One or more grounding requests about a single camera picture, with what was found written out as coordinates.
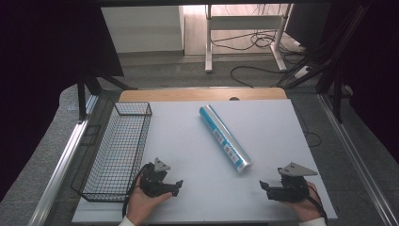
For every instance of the person's right hand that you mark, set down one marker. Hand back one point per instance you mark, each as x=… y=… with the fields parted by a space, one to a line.
x=306 y=208

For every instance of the dark curtain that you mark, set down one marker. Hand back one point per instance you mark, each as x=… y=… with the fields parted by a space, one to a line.
x=379 y=72
x=40 y=78

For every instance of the white board sheet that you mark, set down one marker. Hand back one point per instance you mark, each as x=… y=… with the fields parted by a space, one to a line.
x=266 y=138

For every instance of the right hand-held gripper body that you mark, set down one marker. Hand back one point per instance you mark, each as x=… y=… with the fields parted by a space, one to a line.
x=291 y=190

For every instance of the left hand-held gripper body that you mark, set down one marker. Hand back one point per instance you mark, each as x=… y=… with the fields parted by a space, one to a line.
x=153 y=183

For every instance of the aluminium rail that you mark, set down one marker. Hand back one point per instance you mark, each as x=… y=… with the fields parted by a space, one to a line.
x=360 y=163
x=59 y=169

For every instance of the white cabinet panel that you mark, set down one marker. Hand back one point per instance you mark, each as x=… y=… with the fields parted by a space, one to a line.
x=142 y=28

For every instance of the white power strip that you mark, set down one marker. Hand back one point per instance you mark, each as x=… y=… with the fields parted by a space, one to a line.
x=302 y=72

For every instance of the person's left hand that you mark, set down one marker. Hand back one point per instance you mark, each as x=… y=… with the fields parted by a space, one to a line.
x=141 y=205

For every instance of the blue plastic wrap roll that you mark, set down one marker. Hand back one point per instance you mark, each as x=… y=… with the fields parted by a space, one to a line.
x=224 y=138

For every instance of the black metal stand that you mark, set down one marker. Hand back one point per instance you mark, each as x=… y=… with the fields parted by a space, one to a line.
x=337 y=56
x=82 y=97

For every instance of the white metal desk frame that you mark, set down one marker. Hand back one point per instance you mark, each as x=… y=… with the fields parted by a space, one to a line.
x=246 y=22

